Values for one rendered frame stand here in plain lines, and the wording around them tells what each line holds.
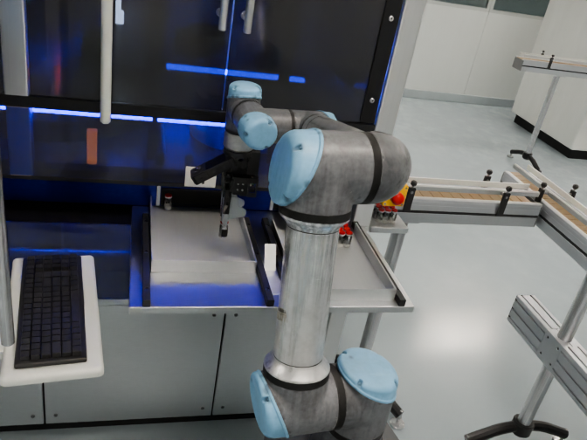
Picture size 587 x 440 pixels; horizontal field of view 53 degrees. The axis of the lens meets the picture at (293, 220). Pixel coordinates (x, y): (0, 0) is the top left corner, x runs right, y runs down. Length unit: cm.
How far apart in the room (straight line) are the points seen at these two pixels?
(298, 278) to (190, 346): 109
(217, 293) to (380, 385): 52
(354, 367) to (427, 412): 153
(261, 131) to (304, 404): 55
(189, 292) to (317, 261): 56
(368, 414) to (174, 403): 117
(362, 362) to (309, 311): 19
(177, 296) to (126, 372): 68
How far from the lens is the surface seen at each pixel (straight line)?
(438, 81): 710
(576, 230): 216
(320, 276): 94
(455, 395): 273
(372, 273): 162
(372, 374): 109
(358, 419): 110
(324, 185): 87
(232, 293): 144
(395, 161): 92
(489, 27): 720
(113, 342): 197
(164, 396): 214
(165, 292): 142
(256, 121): 123
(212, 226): 170
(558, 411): 291
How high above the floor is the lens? 172
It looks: 28 degrees down
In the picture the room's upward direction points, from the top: 11 degrees clockwise
